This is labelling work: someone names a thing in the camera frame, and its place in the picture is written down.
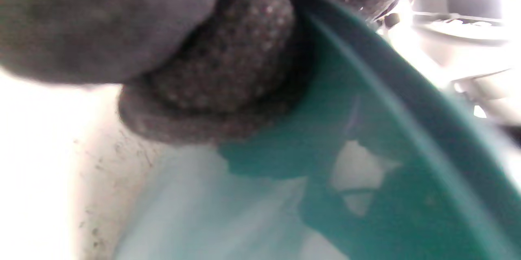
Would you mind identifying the teal plastic basin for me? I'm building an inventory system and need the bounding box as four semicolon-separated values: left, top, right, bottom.
114;0;521;260

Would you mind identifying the person's left hand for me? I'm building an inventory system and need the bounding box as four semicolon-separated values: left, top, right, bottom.
0;0;444;144

